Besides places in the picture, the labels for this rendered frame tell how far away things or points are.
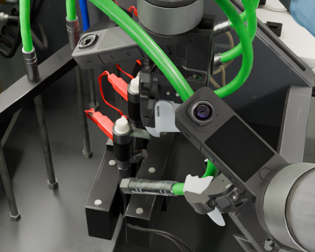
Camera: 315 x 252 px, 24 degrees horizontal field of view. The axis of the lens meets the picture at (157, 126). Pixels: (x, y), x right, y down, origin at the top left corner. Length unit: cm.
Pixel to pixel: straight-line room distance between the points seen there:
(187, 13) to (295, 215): 30
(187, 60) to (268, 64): 45
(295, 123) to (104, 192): 36
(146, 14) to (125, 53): 8
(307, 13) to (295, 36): 66
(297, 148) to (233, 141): 55
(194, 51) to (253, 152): 22
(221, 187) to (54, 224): 60
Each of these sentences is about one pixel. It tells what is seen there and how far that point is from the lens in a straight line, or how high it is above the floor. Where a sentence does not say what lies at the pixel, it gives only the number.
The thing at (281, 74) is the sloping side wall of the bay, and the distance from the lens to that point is 131.
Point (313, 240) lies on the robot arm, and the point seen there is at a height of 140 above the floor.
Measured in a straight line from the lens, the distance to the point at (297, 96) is 130.
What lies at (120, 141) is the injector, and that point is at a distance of 101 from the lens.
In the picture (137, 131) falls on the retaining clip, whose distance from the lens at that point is 101.
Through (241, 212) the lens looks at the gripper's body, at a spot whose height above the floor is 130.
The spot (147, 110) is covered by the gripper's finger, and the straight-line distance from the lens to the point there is 90.
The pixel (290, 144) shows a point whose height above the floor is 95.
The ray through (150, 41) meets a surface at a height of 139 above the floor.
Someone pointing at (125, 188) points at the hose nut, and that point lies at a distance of 93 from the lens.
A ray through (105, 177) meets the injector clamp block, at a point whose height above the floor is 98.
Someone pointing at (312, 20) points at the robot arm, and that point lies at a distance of 70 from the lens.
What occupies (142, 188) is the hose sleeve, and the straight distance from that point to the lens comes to 90.
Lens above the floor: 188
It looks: 49 degrees down
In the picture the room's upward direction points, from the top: straight up
